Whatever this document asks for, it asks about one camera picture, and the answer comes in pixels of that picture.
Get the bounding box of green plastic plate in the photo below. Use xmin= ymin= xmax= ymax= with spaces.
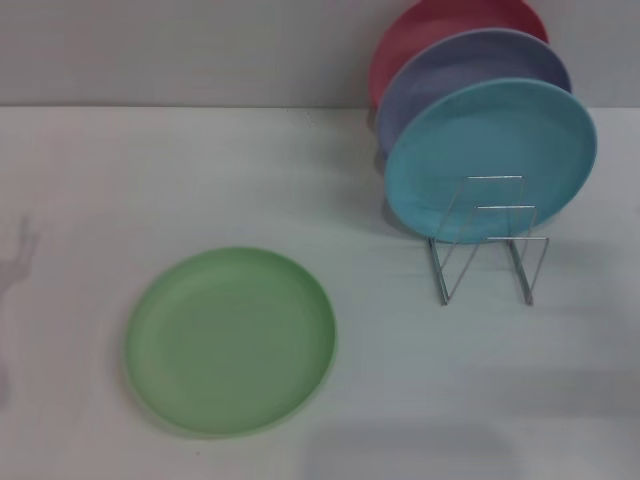
xmin=123 ymin=245 xmax=337 ymax=441

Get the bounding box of light blue plastic plate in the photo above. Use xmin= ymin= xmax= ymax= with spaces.
xmin=383 ymin=77 xmax=599 ymax=246

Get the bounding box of purple plastic plate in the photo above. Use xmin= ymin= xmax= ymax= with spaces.
xmin=375 ymin=28 xmax=574 ymax=156

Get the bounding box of pink plastic plate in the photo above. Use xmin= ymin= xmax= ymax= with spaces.
xmin=368 ymin=0 xmax=550 ymax=109

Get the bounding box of silver wire plate rack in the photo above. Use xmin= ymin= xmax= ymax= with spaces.
xmin=427 ymin=174 xmax=551 ymax=307

